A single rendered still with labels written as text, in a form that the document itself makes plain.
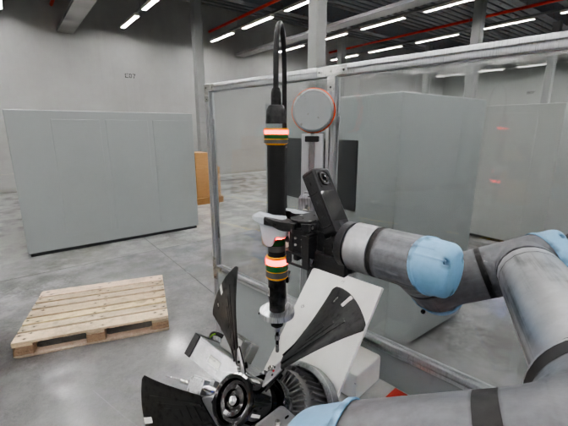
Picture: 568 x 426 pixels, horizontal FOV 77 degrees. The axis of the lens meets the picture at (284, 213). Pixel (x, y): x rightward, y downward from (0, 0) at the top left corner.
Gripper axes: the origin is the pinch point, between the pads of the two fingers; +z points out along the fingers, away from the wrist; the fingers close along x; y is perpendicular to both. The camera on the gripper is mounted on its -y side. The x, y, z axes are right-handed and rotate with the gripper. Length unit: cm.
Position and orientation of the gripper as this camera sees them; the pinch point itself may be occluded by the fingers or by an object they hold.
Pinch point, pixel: (266, 211)
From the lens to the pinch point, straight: 68.8
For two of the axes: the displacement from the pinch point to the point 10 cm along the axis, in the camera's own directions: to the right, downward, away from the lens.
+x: 7.0, -1.7, 6.9
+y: 0.0, 9.7, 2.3
